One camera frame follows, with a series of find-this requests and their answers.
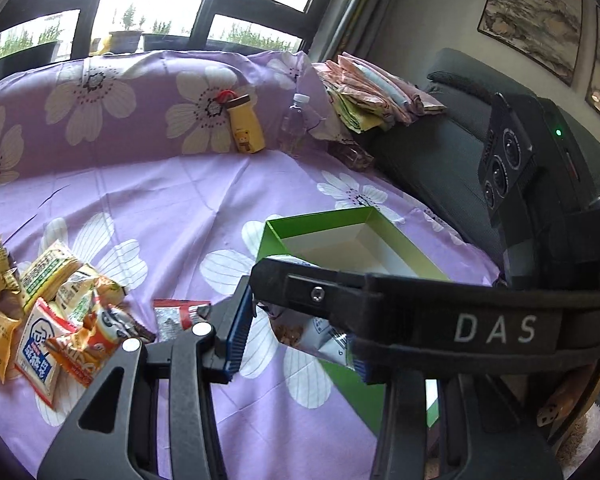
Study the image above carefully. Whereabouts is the white red blue snack packet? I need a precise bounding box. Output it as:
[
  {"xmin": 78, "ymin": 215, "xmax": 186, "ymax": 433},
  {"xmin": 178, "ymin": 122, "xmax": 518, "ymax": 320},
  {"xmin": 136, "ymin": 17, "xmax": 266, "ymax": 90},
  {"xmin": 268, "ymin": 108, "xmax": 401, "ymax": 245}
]
[{"xmin": 15, "ymin": 297, "xmax": 78, "ymax": 408}]

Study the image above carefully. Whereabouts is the red silver snack packet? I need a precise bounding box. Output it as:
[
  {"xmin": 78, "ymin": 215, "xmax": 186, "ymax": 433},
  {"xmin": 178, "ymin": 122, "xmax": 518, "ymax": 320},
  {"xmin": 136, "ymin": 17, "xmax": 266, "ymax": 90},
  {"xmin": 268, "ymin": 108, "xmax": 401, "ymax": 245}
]
[{"xmin": 152, "ymin": 299, "xmax": 211, "ymax": 342}]

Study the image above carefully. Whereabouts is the green cardboard box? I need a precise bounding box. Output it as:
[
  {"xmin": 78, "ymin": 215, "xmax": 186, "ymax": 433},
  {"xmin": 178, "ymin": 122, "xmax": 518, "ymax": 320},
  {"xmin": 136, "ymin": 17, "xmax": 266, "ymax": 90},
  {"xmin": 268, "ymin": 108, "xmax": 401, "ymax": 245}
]
[{"xmin": 257, "ymin": 207, "xmax": 448, "ymax": 434}]

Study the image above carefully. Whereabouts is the orange cartoon snack packet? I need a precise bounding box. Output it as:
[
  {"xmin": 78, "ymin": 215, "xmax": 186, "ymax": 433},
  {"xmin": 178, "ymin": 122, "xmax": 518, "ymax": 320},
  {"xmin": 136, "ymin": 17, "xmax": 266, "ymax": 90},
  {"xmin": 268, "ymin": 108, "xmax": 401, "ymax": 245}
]
[{"xmin": 44, "ymin": 304, "xmax": 156, "ymax": 387}]

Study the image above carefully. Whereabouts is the cream green corn snack packet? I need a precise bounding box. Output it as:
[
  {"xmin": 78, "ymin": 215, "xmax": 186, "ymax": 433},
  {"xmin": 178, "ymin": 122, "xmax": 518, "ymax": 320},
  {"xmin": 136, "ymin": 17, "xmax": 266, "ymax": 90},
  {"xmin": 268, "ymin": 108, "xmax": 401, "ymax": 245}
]
[{"xmin": 55, "ymin": 263, "xmax": 126, "ymax": 326}]

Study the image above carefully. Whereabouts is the dark grey sofa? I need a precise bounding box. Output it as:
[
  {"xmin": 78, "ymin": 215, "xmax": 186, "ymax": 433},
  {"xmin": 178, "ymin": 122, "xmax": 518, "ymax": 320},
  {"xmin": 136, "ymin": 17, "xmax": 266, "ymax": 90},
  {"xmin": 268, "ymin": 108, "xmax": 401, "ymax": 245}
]
[{"xmin": 360, "ymin": 46, "xmax": 600, "ymax": 271}]

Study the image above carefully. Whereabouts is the soda cracker packet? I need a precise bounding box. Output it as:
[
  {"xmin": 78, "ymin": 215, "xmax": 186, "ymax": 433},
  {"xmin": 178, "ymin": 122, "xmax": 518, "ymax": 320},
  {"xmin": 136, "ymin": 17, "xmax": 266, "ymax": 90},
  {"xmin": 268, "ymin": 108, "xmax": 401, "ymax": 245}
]
[{"xmin": 20, "ymin": 240, "xmax": 83, "ymax": 314}]

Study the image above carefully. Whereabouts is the clear plastic water bottle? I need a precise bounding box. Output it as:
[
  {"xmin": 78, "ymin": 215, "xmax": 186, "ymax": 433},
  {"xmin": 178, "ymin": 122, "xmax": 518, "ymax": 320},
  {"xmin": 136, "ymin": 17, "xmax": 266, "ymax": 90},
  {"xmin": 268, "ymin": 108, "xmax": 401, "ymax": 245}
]
[{"xmin": 278, "ymin": 93, "xmax": 310, "ymax": 156}]

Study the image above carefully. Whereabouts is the yellow bottle with brown cap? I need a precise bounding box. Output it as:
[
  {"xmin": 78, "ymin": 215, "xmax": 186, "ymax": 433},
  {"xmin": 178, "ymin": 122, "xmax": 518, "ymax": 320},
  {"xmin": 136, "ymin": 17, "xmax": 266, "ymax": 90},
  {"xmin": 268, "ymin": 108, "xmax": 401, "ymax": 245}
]
[{"xmin": 216, "ymin": 89, "xmax": 265, "ymax": 154}]

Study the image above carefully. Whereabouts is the purple floral bed sheet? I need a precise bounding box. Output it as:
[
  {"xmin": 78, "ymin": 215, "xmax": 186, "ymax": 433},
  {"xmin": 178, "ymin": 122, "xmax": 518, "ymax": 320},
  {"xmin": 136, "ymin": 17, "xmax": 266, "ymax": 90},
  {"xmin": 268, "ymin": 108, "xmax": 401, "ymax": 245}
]
[{"xmin": 0, "ymin": 52, "xmax": 498, "ymax": 479}]

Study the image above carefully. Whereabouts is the folded pink cloth stack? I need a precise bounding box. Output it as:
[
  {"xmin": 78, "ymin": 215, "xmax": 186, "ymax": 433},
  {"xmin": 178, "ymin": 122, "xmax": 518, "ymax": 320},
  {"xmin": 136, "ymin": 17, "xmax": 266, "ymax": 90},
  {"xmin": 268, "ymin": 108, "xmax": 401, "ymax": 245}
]
[{"xmin": 313, "ymin": 52, "xmax": 446, "ymax": 133}]

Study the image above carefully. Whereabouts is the small yellow brown snack packet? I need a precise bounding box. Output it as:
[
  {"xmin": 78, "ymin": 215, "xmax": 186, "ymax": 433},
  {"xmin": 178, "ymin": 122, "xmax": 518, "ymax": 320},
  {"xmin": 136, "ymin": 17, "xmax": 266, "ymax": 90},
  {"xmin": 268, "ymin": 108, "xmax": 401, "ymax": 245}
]
[{"xmin": 0, "ymin": 239, "xmax": 23, "ymax": 318}]

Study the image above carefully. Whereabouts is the framed landscape painting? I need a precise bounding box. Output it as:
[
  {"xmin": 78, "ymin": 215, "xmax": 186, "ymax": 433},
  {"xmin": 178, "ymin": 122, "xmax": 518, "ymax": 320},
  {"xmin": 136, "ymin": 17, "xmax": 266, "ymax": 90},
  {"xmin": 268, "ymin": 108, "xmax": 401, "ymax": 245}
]
[{"xmin": 477, "ymin": 0, "xmax": 583, "ymax": 86}]

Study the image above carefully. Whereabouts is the potted plant on windowsill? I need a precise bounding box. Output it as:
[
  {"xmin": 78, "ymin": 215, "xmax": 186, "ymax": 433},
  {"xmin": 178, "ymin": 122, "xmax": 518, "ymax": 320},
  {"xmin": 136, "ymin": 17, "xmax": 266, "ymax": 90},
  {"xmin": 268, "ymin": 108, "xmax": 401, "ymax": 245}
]
[{"xmin": 108, "ymin": 4, "xmax": 145, "ymax": 54}]

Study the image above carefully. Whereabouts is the black planter box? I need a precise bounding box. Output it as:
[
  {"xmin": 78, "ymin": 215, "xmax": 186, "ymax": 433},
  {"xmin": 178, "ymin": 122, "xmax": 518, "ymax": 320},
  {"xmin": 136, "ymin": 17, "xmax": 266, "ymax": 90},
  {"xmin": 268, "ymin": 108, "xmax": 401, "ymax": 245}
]
[{"xmin": 0, "ymin": 41, "xmax": 60, "ymax": 80}]

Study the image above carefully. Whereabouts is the black camera box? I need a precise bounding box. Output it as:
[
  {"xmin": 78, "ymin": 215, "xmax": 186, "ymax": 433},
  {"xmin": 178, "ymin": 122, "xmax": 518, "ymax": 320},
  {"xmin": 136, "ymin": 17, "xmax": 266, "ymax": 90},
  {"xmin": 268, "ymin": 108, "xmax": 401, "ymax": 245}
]
[{"xmin": 478, "ymin": 92, "xmax": 595, "ymax": 288}]

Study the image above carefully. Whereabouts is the black window frame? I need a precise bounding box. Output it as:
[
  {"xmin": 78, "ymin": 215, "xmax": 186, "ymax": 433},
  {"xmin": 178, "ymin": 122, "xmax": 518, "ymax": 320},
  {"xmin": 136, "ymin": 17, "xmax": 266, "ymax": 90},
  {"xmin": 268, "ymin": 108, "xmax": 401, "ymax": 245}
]
[{"xmin": 0, "ymin": 0, "xmax": 330, "ymax": 63}]

